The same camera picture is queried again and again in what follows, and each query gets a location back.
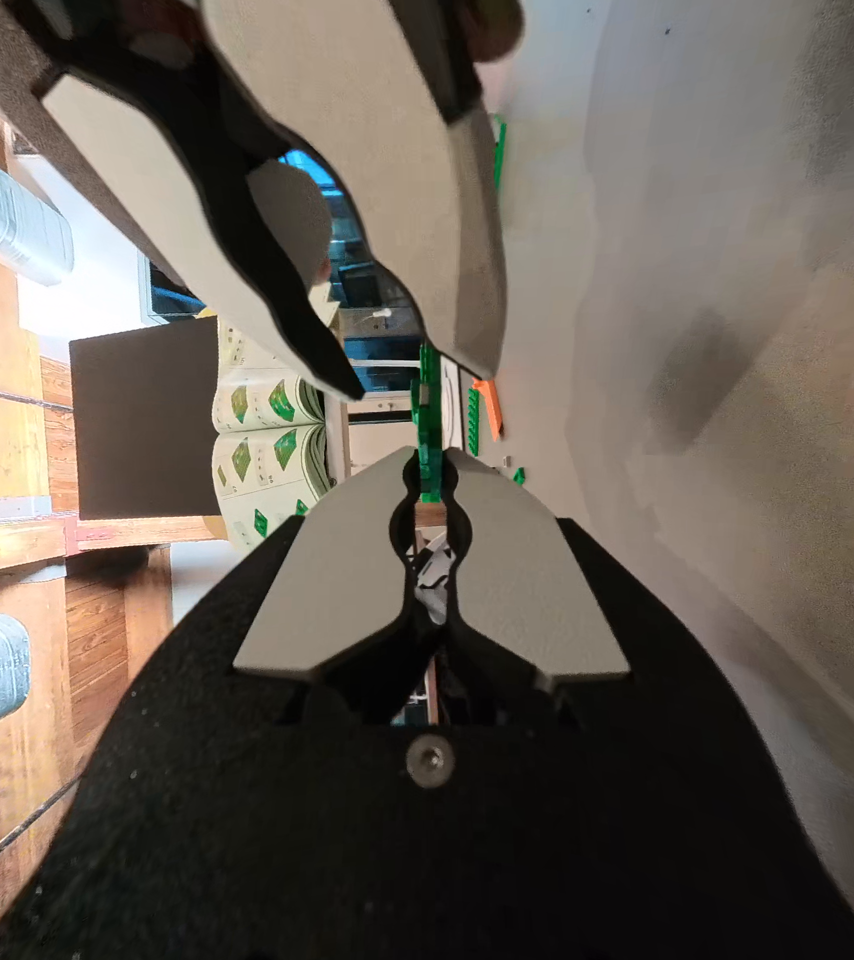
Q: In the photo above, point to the white book stand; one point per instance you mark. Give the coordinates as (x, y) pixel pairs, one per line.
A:
(451, 397)

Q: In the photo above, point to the person's right hand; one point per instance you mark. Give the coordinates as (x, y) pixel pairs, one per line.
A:
(498, 30)

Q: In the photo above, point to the green mosaic lego plate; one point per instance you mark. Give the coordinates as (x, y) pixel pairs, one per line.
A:
(431, 435)

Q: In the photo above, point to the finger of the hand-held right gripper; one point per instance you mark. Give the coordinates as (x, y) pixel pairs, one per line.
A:
(397, 187)
(142, 187)

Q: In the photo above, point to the large window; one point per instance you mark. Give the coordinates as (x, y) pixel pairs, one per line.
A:
(367, 352)

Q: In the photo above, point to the lego pieces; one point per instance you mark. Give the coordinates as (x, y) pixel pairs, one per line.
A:
(519, 475)

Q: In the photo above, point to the dark panel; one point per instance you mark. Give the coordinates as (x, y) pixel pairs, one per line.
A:
(142, 420)

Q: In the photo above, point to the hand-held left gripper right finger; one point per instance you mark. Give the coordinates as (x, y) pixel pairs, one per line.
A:
(532, 592)

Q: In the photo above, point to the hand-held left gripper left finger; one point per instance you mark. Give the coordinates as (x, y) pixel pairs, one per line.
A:
(322, 592)

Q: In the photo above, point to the lego instruction booklet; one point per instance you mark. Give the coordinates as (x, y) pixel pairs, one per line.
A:
(262, 450)

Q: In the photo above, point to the long green lego plate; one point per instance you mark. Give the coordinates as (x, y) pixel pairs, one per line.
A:
(476, 427)

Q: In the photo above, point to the orange brick separator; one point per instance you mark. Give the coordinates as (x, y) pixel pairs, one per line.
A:
(488, 409)

